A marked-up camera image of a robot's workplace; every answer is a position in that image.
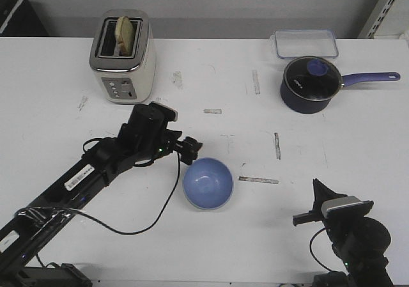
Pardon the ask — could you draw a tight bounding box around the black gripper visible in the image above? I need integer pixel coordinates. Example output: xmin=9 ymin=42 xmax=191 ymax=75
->
xmin=158 ymin=129 xmax=203 ymax=166
xmin=292 ymin=178 xmax=347 ymax=232

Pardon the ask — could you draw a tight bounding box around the glass lid with blue knob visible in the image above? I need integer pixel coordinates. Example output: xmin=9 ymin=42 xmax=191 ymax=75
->
xmin=284 ymin=56 xmax=342 ymax=101

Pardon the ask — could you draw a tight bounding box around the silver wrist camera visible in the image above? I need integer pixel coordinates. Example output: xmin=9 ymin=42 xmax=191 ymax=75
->
xmin=150 ymin=101 xmax=178 ymax=121
xmin=320 ymin=196 xmax=374 ymax=219

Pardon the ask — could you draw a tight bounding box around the perforated metal shelf post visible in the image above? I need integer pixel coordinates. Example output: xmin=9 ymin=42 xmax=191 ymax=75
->
xmin=357 ymin=0 xmax=408 ymax=39

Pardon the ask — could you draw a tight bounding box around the black box in corner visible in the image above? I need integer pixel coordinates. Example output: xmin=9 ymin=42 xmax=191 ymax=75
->
xmin=1 ymin=0 xmax=49 ymax=37

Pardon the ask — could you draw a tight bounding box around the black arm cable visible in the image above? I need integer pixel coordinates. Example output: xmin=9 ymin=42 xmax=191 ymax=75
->
xmin=35 ymin=136 xmax=183 ymax=268
xmin=309 ymin=228 xmax=335 ymax=274

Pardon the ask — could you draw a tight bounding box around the dark blue saucepan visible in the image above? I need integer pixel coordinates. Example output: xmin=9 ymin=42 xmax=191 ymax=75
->
xmin=280 ymin=72 xmax=401 ymax=114

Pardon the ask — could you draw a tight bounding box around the clear plastic food container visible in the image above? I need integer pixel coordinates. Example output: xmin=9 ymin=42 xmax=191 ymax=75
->
xmin=270 ymin=29 xmax=339 ymax=59

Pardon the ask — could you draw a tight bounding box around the cream and chrome toaster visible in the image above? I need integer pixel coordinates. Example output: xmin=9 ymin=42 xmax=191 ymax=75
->
xmin=89 ymin=9 xmax=156 ymax=104

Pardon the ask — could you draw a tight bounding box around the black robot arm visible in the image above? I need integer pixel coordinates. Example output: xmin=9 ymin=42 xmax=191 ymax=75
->
xmin=1 ymin=102 xmax=202 ymax=280
xmin=292 ymin=178 xmax=393 ymax=286

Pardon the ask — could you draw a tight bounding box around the bread slice in toaster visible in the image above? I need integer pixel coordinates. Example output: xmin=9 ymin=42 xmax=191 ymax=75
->
xmin=114 ymin=16 xmax=134 ymax=56

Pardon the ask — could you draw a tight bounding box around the blue bowl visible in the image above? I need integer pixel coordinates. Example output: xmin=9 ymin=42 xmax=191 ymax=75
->
xmin=183 ymin=157 xmax=234 ymax=210

